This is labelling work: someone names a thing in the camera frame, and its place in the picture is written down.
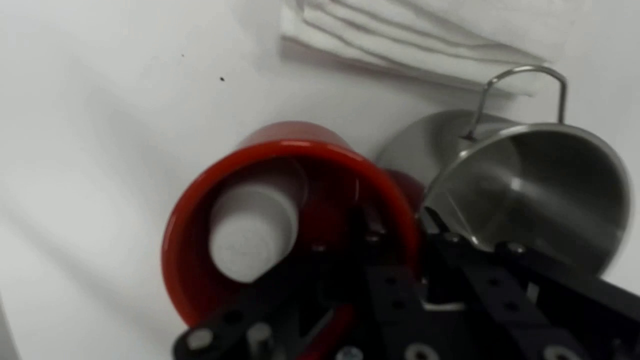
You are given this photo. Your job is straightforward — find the white towel with red stripes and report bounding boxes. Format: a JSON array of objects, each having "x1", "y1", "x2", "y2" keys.
[{"x1": 278, "y1": 0, "x2": 549, "y2": 97}]

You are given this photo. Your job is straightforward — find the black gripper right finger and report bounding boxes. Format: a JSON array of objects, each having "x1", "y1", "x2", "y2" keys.
[{"x1": 423, "y1": 207, "x2": 640, "y2": 360}]

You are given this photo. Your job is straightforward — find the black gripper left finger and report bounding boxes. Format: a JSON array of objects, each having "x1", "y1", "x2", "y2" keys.
[{"x1": 171, "y1": 198, "x2": 368, "y2": 360}]

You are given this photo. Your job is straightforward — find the red orange cup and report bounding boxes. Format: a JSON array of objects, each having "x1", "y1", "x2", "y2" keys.
[{"x1": 160, "y1": 121, "x2": 427, "y2": 360}]

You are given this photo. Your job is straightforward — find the small silver pot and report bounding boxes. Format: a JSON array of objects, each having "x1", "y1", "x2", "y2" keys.
[{"x1": 375, "y1": 65, "x2": 632, "y2": 278}]

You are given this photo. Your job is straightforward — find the white cylinder inside cup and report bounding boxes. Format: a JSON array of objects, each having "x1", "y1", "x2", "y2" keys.
[{"x1": 208, "y1": 183, "x2": 300, "y2": 286}]

